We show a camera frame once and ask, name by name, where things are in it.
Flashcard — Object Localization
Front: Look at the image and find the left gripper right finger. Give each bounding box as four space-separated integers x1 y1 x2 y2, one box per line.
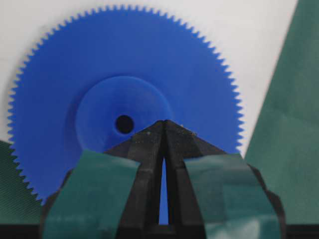
164 120 286 239

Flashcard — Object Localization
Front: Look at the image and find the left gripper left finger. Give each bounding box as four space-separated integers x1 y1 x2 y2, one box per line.
41 120 164 239

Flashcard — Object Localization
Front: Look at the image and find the blue gear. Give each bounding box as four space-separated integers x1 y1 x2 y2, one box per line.
8 3 246 225

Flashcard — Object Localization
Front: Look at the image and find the white rectangular board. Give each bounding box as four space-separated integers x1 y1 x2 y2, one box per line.
0 0 297 155

